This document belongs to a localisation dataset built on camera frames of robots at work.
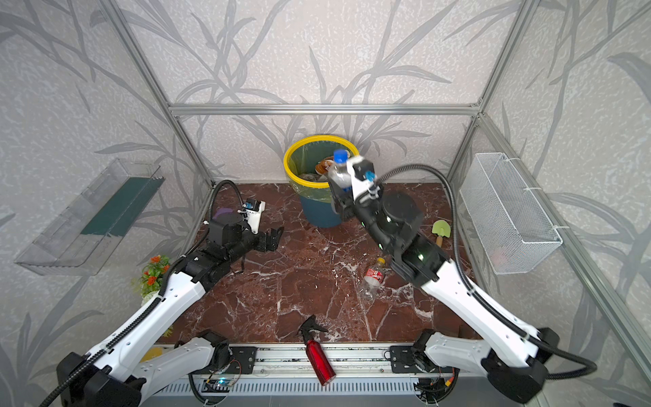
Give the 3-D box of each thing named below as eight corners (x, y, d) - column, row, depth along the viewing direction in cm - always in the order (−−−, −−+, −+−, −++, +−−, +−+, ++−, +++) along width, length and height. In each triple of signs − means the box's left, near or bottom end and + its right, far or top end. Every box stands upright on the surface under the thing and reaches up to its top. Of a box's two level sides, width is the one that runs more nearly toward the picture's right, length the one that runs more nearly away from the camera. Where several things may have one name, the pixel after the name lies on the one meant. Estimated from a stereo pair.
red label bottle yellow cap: (355, 293, 89) (356, 288, 85) (376, 261, 97) (377, 254, 93) (369, 303, 87) (371, 297, 82) (389, 269, 95) (392, 263, 90)
